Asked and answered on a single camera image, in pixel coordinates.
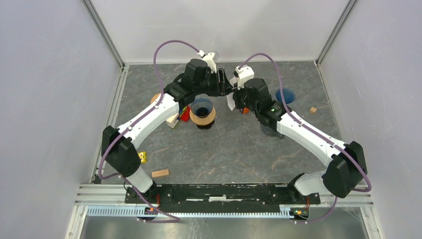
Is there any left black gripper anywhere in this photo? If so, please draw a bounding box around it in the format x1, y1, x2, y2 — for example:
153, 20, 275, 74
194, 68, 233, 97

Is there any blue ribbed dripper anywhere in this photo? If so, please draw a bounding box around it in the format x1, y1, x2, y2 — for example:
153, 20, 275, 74
191, 98, 213, 118
275, 88, 296, 105

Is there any dark brown dripper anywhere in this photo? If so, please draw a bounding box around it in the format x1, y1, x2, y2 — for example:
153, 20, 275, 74
197, 121, 214, 130

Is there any white paper coffee filter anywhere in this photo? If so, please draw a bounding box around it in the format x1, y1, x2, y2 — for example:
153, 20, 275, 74
226, 76, 239, 111

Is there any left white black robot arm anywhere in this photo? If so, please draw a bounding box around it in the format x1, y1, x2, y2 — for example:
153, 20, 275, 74
102, 59, 233, 203

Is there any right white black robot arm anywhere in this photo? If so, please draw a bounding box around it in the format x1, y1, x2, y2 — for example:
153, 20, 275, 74
230, 77, 369, 203

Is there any clear glass pitcher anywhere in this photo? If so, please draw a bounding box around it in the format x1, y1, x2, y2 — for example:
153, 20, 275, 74
260, 124, 285, 139

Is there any colourful toy block pile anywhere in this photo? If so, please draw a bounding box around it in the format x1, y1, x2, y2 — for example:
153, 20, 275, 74
166, 106, 191, 129

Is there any small wooden cube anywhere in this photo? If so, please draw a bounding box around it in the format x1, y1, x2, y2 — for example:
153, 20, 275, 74
309, 107, 317, 115

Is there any flat wooden block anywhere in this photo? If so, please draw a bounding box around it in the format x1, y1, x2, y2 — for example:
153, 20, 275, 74
151, 169, 170, 178

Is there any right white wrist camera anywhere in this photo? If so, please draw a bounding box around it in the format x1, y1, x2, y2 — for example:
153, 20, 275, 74
235, 65, 254, 90

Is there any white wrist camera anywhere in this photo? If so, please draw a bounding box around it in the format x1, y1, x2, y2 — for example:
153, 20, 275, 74
235, 65, 254, 90
197, 50, 219, 73

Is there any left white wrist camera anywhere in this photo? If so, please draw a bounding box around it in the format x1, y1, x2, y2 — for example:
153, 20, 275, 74
197, 50, 219, 73

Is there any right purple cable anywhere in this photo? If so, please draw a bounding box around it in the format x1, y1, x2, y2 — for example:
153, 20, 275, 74
237, 52, 373, 225

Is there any purple cable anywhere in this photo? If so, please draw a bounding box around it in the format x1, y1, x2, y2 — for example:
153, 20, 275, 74
237, 52, 373, 225
98, 39, 181, 224

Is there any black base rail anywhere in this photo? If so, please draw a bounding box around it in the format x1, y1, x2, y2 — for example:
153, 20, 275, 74
125, 183, 321, 213

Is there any grey slotted cable duct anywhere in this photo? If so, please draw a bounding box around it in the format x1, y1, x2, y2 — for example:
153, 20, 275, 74
87, 206, 310, 219

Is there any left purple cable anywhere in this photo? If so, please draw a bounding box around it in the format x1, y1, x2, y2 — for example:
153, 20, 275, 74
98, 39, 181, 224

